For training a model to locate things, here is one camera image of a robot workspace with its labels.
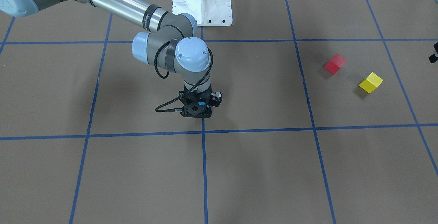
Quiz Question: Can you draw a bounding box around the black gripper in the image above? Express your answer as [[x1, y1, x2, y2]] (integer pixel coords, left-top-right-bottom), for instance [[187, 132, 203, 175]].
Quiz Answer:
[[179, 87, 212, 118]]

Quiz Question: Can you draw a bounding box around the red cube block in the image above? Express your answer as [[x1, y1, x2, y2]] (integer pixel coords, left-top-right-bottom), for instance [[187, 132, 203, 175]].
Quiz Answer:
[[324, 54, 346, 74]]

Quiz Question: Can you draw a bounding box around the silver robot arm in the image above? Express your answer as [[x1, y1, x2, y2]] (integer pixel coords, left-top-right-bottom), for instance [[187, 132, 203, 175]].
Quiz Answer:
[[1, 0, 222, 118]]

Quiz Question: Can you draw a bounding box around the yellow cube block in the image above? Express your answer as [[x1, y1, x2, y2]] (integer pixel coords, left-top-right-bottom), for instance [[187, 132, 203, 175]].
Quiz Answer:
[[359, 72, 383, 94]]

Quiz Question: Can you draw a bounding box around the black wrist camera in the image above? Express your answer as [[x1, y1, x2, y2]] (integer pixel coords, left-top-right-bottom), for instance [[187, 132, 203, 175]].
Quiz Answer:
[[209, 92, 223, 107]]

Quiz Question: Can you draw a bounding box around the white pedestal column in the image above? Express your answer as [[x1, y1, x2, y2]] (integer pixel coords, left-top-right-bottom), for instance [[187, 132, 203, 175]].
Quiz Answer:
[[172, 0, 233, 27]]

